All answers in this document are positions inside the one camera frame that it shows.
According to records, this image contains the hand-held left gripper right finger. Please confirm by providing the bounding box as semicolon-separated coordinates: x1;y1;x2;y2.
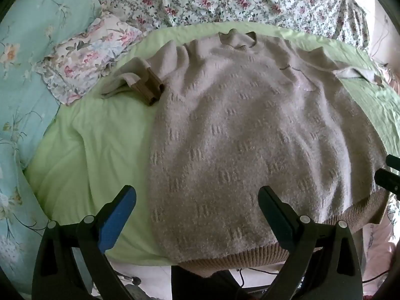
258;185;365;300

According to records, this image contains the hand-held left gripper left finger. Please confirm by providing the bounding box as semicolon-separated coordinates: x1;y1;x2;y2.
31;185;137;300

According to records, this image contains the beige knitted sweater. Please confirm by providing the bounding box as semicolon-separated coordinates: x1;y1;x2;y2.
100;29;388;279

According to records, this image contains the pink patterned cloth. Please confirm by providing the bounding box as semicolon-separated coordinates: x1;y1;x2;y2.
361;190;400;288

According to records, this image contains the light green bed sheet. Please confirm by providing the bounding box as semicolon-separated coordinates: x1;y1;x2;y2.
24;22;400;267

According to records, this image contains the person's dark trouser leg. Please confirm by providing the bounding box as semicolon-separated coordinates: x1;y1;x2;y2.
170;264;251;300

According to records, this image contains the light blue floral blanket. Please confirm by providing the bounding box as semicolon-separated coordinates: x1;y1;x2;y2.
0;0;102;294

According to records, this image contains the pastel floral ruffled pillow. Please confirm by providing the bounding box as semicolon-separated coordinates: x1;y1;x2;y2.
37;12;145;106

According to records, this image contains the white red-flowered quilt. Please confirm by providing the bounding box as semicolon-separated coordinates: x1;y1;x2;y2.
95;0;371;54

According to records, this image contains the black cable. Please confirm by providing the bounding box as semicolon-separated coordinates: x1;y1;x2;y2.
238;266;283;288

